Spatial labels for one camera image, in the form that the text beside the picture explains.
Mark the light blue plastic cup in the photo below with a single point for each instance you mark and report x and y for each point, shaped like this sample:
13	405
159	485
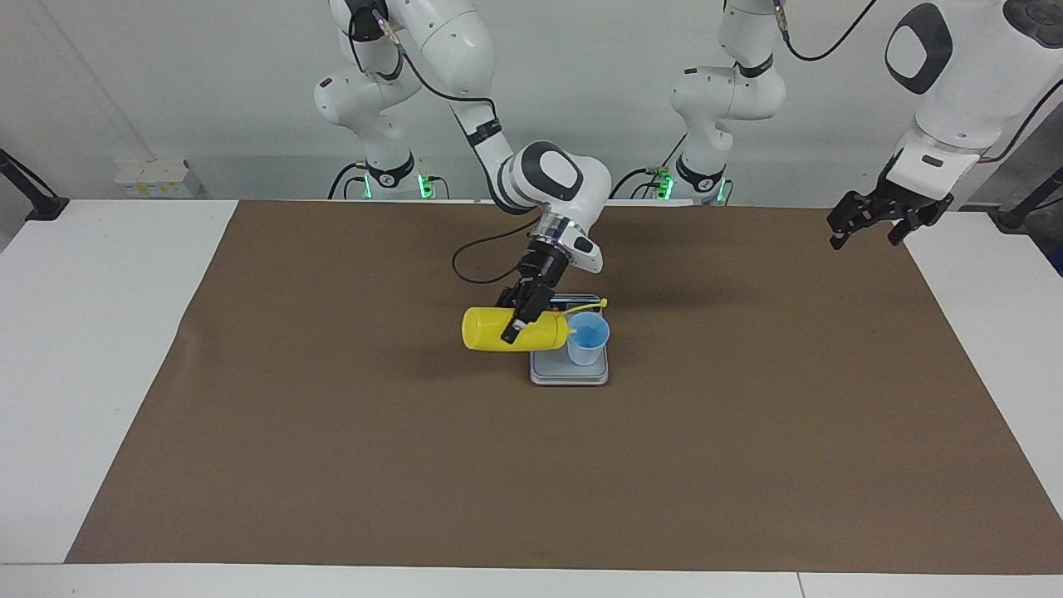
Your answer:
585	353

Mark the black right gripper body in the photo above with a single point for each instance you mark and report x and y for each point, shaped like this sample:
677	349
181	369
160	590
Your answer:
541	274

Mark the yellow squeeze bottle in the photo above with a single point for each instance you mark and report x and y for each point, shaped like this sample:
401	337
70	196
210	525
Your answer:
482	330

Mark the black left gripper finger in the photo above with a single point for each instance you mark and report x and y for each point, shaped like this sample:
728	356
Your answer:
853	212
934	210

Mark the black clamp stand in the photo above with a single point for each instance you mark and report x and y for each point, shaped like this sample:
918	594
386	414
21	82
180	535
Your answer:
1013	218
46	206

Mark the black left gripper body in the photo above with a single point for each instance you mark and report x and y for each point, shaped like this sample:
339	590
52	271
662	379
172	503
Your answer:
901	202

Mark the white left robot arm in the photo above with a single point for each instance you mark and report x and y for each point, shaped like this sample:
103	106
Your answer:
722	91

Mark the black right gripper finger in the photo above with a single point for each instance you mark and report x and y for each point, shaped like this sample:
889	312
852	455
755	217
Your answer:
520	324
507	299

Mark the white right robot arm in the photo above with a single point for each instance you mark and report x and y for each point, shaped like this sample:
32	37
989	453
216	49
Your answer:
548	174

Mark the brown table mat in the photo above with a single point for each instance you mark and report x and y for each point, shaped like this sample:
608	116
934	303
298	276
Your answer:
498	465

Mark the silver digital kitchen scale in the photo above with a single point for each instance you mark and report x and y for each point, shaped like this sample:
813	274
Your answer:
573	375

